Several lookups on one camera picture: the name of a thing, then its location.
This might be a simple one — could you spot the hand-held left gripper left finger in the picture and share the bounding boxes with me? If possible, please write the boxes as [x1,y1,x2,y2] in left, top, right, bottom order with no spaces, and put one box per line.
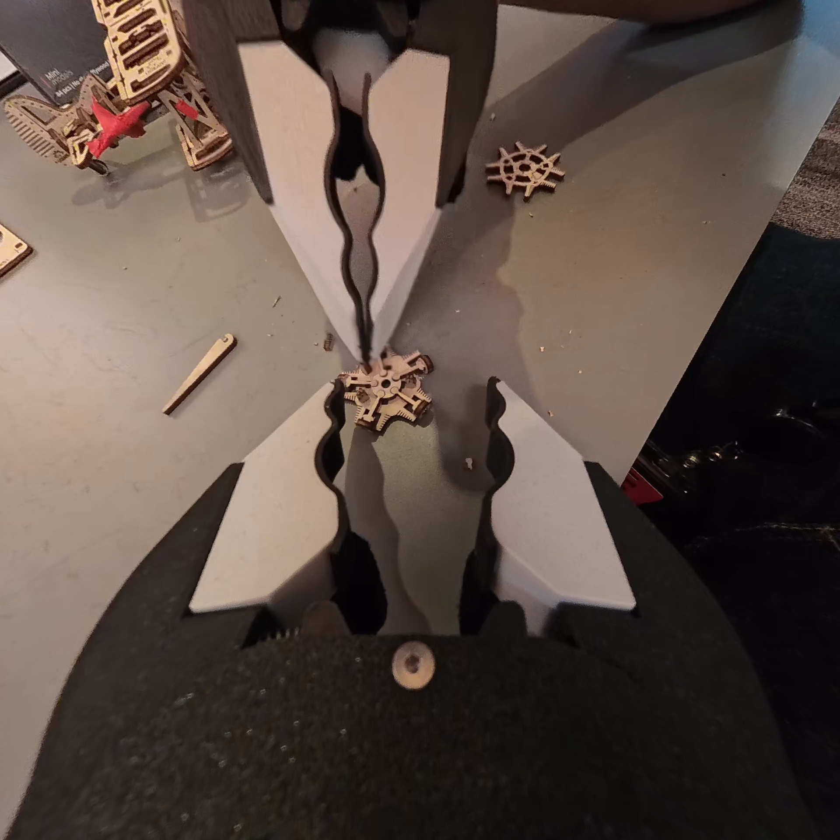
[189,377,352,618]

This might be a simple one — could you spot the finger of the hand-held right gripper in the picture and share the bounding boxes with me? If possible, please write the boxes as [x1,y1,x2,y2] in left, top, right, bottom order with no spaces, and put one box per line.
[357,47,454,361]
[238,41,371,365]

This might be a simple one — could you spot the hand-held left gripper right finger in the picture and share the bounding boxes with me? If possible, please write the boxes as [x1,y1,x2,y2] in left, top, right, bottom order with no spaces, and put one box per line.
[474,376,639,636]

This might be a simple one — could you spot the wooden radial engine model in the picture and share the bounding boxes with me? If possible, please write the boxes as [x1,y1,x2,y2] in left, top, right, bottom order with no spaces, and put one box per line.
[336,348,437,435]

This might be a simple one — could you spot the grey desk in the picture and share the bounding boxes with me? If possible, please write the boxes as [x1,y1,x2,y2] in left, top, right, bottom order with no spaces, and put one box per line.
[0,0,840,723]

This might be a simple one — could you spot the wooden spoked wheel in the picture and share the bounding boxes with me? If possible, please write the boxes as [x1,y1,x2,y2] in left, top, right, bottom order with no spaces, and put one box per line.
[486,141,567,198]

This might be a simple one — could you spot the wooden plywood model with red plane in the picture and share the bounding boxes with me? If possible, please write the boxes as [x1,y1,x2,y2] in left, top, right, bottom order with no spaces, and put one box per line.
[3,0,234,177]

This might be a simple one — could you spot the red object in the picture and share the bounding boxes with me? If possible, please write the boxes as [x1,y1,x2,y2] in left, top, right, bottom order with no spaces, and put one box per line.
[623,466,664,506]

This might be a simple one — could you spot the tapered wooden stick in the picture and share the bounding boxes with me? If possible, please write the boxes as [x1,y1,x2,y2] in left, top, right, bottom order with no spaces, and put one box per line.
[162,333,237,416]

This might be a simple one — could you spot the person's dark pants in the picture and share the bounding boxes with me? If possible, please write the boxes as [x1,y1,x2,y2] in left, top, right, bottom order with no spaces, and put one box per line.
[617,223,840,840]

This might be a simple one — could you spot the black model package card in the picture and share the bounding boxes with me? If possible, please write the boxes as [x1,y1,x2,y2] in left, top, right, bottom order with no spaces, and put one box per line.
[0,0,122,109]

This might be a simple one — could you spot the wooden plate with two holes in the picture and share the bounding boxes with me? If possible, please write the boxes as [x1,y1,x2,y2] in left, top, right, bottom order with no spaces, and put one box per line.
[0,223,34,280]

